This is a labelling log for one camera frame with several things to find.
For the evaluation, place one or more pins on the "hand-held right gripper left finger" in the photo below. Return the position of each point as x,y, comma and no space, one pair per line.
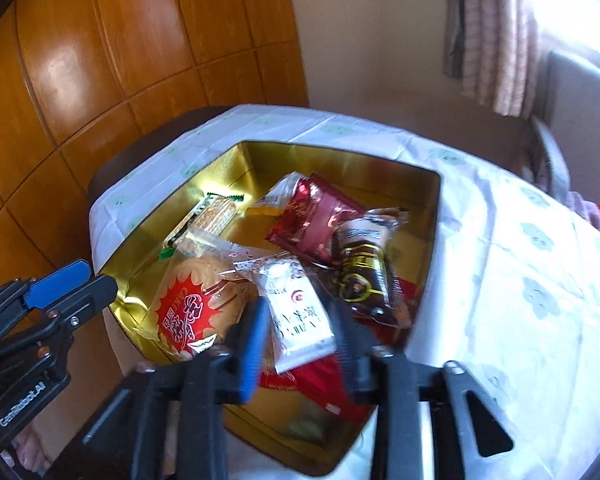
252,355

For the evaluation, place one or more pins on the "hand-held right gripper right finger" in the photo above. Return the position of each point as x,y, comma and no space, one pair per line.
347,355

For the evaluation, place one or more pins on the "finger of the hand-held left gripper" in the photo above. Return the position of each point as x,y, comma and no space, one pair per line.
92,297
55,285

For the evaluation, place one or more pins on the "red foil snack packet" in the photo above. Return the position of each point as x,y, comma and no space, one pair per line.
325,387

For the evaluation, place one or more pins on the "white red small packet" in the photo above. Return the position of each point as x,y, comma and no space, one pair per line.
300,315

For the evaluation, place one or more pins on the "cake packet with red label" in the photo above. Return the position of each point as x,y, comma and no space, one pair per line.
195,305

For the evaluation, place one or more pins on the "dark brown cake packet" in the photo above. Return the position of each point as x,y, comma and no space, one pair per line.
365,275

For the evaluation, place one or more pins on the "dark red snack packet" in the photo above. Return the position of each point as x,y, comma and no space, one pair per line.
315,217

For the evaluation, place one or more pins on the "green striped cracker packet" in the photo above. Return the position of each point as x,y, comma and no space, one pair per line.
210,217

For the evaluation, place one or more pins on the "white orange snack packet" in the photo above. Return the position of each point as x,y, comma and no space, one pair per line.
275,197

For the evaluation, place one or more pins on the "gold tin box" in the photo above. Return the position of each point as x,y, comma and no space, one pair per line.
360,170

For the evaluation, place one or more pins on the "person's foot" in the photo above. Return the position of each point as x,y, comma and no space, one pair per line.
30,450

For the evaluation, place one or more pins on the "dark brown table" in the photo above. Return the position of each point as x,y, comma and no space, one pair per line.
125,165

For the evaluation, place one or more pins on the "white floral tablecloth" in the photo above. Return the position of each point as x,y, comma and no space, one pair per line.
505,310

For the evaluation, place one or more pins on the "wooden wardrobe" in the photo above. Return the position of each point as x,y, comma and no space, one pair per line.
105,35

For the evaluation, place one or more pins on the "pink cloth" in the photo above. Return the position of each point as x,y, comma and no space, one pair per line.
582,207

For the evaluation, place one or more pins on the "grey yellow armchair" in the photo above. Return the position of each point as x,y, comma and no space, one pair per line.
580,100

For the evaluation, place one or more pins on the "pink patterned curtain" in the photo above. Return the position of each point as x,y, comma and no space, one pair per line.
495,35

